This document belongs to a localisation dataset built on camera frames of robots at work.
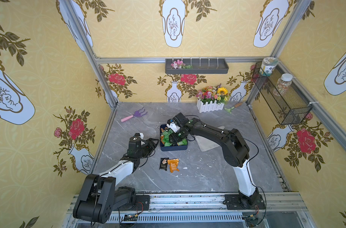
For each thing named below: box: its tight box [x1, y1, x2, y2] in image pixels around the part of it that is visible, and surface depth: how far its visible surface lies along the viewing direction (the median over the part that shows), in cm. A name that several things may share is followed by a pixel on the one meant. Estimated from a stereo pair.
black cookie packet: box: [159, 157, 170, 171], surface depth 89 cm
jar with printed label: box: [259, 57, 279, 77], surface depth 87 cm
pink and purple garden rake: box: [120, 106, 148, 123], surface depth 116 cm
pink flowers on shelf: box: [170, 59, 193, 69], surface depth 89 cm
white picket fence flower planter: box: [196, 98, 225, 114], surface depth 116 cm
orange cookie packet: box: [167, 158, 180, 173], surface depth 88 cm
